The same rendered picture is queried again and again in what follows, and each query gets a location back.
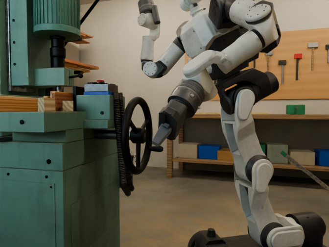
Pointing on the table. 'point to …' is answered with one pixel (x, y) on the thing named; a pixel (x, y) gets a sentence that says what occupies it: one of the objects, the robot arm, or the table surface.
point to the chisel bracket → (54, 77)
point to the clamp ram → (77, 94)
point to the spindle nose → (58, 51)
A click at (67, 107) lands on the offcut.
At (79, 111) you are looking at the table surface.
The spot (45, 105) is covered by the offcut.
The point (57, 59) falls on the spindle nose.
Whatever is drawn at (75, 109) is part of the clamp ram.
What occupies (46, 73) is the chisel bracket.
